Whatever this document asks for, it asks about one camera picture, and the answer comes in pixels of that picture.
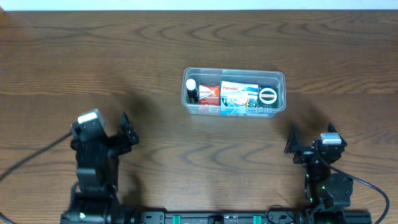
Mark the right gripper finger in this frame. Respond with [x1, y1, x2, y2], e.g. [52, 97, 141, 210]
[328, 122, 347, 146]
[284, 124, 299, 154]

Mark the black cable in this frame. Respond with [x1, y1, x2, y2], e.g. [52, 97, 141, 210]
[315, 149, 391, 224]
[0, 132, 74, 224]

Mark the clear plastic container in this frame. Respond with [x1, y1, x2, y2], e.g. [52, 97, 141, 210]
[182, 67, 286, 118]

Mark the blue fever patch box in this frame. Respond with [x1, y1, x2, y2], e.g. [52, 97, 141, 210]
[220, 98, 279, 113]

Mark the black bottle white cap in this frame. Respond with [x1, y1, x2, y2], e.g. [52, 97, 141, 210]
[185, 78, 198, 104]

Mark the red Panadol box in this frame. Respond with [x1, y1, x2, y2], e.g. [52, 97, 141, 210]
[199, 85, 220, 106]

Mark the white Panadol box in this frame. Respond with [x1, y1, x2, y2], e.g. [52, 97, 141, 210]
[220, 81, 258, 101]

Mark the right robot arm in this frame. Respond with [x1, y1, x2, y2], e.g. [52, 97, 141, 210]
[284, 123, 353, 223]

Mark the green ointment box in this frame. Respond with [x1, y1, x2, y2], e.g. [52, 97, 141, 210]
[257, 86, 279, 108]

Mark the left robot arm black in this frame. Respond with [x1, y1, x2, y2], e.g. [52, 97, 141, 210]
[60, 109, 139, 224]

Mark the left black cable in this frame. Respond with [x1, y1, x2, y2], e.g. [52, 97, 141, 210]
[0, 132, 74, 224]

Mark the right black cable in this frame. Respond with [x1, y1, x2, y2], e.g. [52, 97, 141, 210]
[315, 149, 391, 224]

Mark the black mounting rail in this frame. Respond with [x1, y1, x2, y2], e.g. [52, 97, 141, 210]
[60, 210, 373, 224]

